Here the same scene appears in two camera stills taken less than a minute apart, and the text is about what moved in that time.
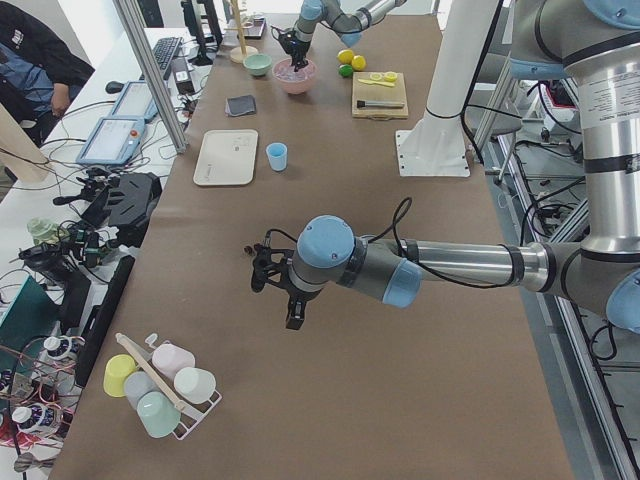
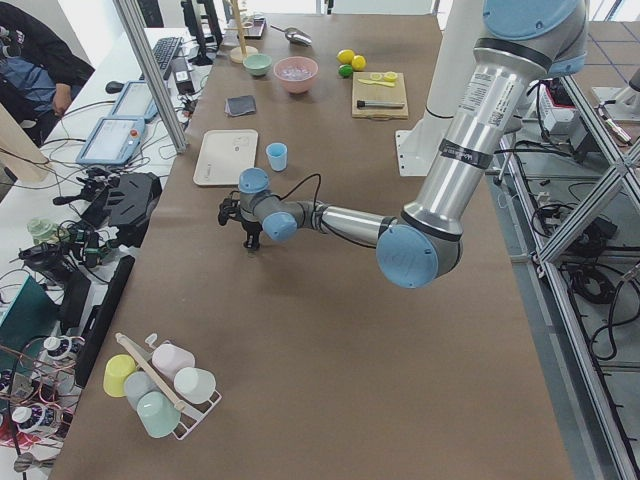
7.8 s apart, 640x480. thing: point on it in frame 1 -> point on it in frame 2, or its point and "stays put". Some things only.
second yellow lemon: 358,62 stays put
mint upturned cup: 159,416 stays put
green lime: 345,70 stays put
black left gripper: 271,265 -> 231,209
